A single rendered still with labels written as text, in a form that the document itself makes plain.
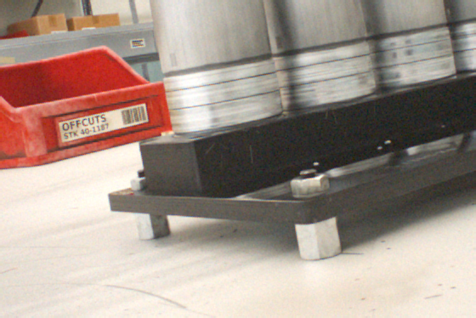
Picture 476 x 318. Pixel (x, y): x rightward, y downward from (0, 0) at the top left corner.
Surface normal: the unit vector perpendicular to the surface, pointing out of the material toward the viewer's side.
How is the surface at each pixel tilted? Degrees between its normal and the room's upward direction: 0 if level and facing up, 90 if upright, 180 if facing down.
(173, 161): 90
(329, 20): 90
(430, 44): 90
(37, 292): 0
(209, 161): 90
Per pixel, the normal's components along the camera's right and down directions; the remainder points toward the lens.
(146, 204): -0.78, 0.18
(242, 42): 0.56, -0.04
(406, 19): 0.08, 0.05
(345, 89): 0.33, 0.00
